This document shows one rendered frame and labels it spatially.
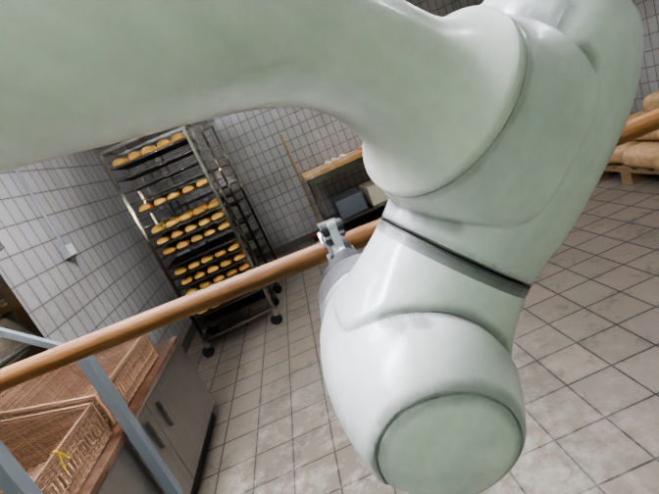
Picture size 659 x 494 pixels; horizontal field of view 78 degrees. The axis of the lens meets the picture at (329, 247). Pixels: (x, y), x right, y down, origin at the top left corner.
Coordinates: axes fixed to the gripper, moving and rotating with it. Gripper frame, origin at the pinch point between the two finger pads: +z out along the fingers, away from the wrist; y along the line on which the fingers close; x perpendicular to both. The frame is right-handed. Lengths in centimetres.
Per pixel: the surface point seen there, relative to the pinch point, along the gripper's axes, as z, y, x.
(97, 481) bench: 62, 61, -96
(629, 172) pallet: 226, 91, 243
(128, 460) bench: 80, 69, -96
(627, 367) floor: 73, 109, 95
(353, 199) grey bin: 427, 67, 63
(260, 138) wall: 497, -41, -16
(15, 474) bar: 37, 34, -92
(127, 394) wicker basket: 111, 57, -102
